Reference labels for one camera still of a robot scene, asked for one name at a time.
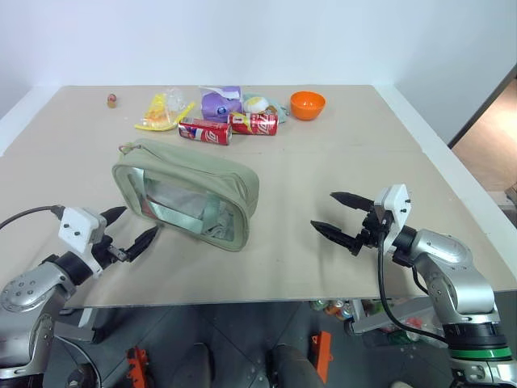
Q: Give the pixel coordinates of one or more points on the orange clamp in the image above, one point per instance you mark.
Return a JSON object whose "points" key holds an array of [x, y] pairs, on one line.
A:
{"points": [[136, 363], [323, 355]]}

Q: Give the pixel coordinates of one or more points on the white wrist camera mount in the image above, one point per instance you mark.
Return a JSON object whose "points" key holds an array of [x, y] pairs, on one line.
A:
{"points": [[396, 206], [76, 228]]}

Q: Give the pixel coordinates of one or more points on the green zippered pouch bag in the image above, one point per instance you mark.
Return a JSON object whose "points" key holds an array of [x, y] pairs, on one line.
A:
{"points": [[194, 174]]}

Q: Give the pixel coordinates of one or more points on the orange plastic bowl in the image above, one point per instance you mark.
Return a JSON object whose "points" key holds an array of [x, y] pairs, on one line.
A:
{"points": [[308, 106]]}

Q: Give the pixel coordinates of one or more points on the small red brown toy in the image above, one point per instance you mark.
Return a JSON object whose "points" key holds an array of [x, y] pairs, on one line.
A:
{"points": [[112, 101]]}

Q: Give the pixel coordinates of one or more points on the red cola can white label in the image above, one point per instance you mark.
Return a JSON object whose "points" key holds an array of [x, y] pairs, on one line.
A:
{"points": [[258, 124]]}

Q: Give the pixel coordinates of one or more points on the grey box with clutter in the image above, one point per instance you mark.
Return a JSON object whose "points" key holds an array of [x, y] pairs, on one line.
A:
{"points": [[396, 319]]}

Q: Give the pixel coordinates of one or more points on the clear crumpled plastic bag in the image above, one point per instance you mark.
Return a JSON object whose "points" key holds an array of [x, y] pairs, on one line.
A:
{"points": [[174, 99]]}

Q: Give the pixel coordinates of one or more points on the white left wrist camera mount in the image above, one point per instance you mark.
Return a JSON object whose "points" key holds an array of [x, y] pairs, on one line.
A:
{"points": [[76, 228]]}

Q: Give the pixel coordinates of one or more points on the yellow snack packet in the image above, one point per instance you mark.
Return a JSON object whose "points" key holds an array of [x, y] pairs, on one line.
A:
{"points": [[159, 115]]}

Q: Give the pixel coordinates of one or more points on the dark rounded shape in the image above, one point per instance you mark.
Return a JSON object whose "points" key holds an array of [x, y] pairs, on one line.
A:
{"points": [[292, 365], [196, 365]]}

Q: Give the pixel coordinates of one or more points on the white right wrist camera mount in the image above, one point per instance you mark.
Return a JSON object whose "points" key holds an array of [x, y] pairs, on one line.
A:
{"points": [[396, 206]]}

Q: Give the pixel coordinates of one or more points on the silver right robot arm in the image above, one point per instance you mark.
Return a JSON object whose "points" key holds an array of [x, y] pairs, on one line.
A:
{"points": [[456, 275]]}

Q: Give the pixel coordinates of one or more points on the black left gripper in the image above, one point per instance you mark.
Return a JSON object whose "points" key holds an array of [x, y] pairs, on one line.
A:
{"points": [[106, 252]]}

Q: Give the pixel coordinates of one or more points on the light green snack bag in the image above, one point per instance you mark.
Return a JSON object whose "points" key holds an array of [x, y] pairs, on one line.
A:
{"points": [[258, 104]]}

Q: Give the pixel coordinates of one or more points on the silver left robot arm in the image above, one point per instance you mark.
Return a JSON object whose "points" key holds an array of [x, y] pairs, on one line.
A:
{"points": [[28, 291]]}

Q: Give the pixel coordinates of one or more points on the drink cans under table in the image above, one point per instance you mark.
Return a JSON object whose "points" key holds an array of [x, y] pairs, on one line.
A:
{"points": [[333, 309]]}

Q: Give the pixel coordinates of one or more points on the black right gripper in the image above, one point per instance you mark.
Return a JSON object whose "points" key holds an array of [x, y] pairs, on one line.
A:
{"points": [[373, 232]]}

